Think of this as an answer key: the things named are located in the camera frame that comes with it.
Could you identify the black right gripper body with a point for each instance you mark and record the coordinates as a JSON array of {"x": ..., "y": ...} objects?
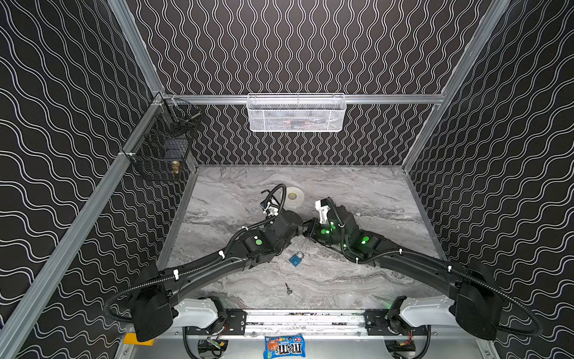
[{"x": 321, "y": 231}]

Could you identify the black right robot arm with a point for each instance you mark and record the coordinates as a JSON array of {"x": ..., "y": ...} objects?
[{"x": 475, "y": 301}]

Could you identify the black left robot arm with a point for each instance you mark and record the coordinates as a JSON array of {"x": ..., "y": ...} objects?
[{"x": 151, "y": 303}]

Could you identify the large blue padlock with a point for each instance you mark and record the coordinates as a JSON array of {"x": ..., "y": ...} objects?
[{"x": 297, "y": 258}]

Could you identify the white tape roll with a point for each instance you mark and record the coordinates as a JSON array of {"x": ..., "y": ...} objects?
[{"x": 295, "y": 197}]

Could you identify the candy bag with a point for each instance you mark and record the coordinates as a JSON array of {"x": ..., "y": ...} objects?
[{"x": 285, "y": 347}]

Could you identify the brass padlock in basket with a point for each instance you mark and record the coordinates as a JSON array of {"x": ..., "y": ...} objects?
[{"x": 175, "y": 165}]

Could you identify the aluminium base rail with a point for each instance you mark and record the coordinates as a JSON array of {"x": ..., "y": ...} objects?
[{"x": 327, "y": 324}]

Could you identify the white wire basket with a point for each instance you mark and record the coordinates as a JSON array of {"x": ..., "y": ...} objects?
[{"x": 296, "y": 113}]

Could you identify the black wire basket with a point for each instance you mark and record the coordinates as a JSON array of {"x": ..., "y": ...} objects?
[{"x": 168, "y": 138}]

